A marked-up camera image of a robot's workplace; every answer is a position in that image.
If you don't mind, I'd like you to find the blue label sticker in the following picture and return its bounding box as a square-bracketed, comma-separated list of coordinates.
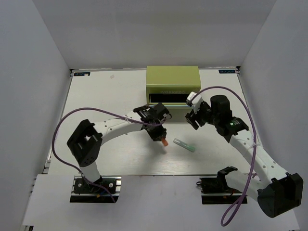
[218, 69, 236, 74]
[74, 72, 90, 77]

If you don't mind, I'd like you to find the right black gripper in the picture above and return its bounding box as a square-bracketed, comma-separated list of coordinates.
[186, 101, 219, 130]

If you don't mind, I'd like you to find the green highlighter pen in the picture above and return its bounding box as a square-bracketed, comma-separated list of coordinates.
[173, 138, 195, 152]

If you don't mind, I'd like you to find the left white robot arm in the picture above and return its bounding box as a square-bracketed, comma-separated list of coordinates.
[67, 103, 172, 192]

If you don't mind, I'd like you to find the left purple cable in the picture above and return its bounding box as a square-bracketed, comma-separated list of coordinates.
[52, 107, 167, 203]

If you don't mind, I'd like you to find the orange highlighter pen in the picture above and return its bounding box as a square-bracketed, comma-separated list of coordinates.
[161, 138, 168, 147]

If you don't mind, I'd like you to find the green metal drawer cabinet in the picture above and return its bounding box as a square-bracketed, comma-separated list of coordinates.
[146, 66, 201, 97]

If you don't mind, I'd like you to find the left blue label sticker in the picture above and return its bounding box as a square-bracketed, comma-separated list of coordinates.
[74, 72, 90, 77]

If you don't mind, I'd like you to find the right blue label sticker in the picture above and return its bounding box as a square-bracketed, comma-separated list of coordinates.
[218, 69, 236, 74]

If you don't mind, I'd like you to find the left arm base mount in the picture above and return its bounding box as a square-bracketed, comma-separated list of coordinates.
[70, 176, 121, 204]

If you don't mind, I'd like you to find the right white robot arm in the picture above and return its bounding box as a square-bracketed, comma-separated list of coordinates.
[186, 92, 304, 218]

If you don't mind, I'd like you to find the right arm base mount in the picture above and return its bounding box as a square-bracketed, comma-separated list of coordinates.
[196, 176, 242, 205]

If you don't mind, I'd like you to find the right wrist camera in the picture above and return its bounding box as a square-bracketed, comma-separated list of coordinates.
[186, 91, 203, 114]

